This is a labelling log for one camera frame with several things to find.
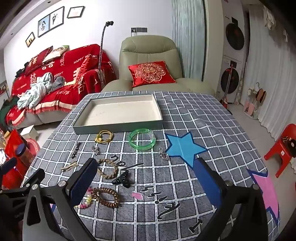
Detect red sofa pillow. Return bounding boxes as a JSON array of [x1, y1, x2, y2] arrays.
[[25, 46, 53, 75]]

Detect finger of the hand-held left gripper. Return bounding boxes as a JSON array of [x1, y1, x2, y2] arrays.
[[0, 170, 45, 195]]

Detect red mop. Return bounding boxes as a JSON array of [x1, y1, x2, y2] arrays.
[[221, 64, 234, 105]]

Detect grey checked tablecloth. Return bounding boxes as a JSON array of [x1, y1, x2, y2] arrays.
[[21, 91, 281, 241]]

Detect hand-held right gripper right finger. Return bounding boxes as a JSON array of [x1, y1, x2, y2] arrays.
[[194, 158, 270, 241]]

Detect pastel bead bracelet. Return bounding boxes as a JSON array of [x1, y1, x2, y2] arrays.
[[74, 188, 94, 209]]

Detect pink slippers rack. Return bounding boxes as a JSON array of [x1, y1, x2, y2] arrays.
[[243, 82, 267, 120]]

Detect grey shallow tray box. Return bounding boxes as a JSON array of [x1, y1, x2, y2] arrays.
[[72, 93, 164, 135]]

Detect yellow bead hair tie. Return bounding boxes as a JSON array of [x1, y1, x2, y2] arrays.
[[95, 130, 114, 144]]

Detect light blue clothes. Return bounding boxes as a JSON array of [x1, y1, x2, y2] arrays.
[[17, 72, 53, 110]]

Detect brown braided hair tie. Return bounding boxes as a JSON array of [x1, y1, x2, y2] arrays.
[[97, 158, 119, 180]]

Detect white certificate picture frame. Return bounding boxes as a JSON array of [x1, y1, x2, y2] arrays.
[[67, 6, 85, 18]]

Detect silver metal hair clip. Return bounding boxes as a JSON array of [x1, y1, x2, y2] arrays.
[[70, 142, 80, 159]]

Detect red round stool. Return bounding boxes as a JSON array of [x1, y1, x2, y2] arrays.
[[23, 138, 41, 158]]

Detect red quilted cushion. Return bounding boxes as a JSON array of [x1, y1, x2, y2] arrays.
[[76, 56, 93, 82]]

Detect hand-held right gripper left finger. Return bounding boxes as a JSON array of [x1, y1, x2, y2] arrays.
[[23, 158, 99, 241]]

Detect red embroidered cushion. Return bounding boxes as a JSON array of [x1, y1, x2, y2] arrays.
[[128, 61, 176, 88]]

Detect flexible phone holder stand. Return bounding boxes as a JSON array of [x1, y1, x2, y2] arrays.
[[97, 21, 114, 91]]

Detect green leather armchair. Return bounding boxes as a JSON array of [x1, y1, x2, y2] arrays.
[[102, 35, 215, 98]]

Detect beige sofa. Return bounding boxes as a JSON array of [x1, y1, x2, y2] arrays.
[[22, 109, 70, 127]]

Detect gold hairpins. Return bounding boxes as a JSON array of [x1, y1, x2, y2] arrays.
[[60, 161, 79, 172]]

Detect grey garment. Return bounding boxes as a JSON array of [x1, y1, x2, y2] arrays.
[[50, 76, 67, 93]]

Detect couple photo picture frame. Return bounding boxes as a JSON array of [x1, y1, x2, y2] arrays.
[[49, 6, 65, 30]]

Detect red plastic stool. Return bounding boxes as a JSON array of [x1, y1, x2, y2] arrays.
[[264, 123, 296, 178]]

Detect black claw hair clip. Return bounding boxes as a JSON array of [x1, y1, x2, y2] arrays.
[[112, 171, 130, 188]]

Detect green translucent bangle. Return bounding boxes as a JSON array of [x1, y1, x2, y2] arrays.
[[129, 128, 157, 152]]

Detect blue portrait picture frame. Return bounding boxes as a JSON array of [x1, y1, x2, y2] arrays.
[[38, 14, 51, 38]]

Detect small black picture frame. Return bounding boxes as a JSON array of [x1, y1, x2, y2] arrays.
[[25, 32, 36, 47]]

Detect white sheer curtain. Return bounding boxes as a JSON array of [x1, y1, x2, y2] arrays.
[[243, 5, 296, 139]]

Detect stacked white dryer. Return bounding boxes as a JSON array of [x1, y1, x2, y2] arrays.
[[223, 0, 247, 57]]

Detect light blue curtain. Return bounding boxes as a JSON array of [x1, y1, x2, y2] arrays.
[[172, 0, 205, 80]]

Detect brown spiral hair tie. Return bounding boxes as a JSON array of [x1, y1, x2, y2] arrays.
[[92, 187, 121, 209]]

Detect white washing machine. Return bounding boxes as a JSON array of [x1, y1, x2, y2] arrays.
[[217, 55, 247, 103]]

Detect blue lid jar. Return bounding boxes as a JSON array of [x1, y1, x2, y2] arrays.
[[14, 143, 33, 168]]

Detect white printed pillow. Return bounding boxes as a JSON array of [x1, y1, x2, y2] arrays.
[[43, 45, 69, 63]]

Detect red blanket sofa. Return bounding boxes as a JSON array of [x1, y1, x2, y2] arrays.
[[6, 44, 117, 127]]

